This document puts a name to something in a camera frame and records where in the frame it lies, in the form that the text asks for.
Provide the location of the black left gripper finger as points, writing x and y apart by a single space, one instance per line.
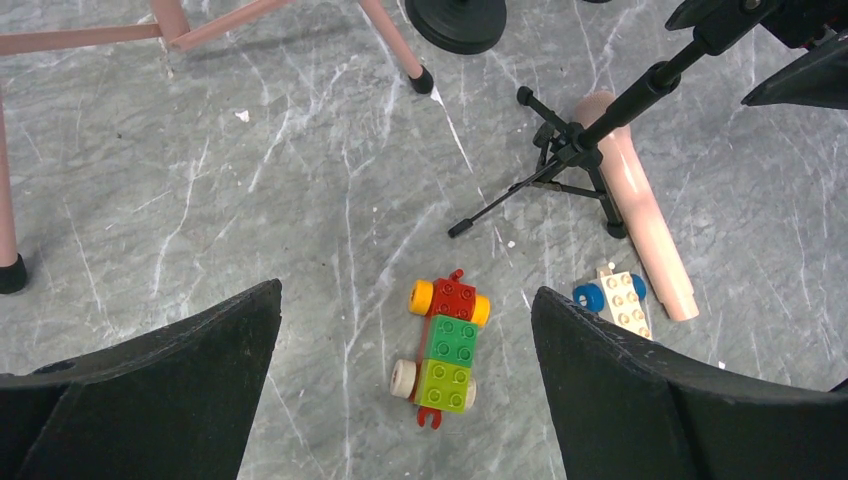
175 403
817 79
625 407

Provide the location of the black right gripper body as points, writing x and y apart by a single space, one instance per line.
804 23

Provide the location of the black shock-mount tripod stand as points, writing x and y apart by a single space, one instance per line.
570 157

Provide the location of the black round-base mic stand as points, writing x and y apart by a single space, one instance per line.
464 27

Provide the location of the pink music stand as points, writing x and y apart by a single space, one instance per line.
170 24

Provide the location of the white blue brick car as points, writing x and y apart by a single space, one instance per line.
616 296

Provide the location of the red green brick car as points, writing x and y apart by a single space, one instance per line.
440 380

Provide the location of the pink microphone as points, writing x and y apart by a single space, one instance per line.
628 185

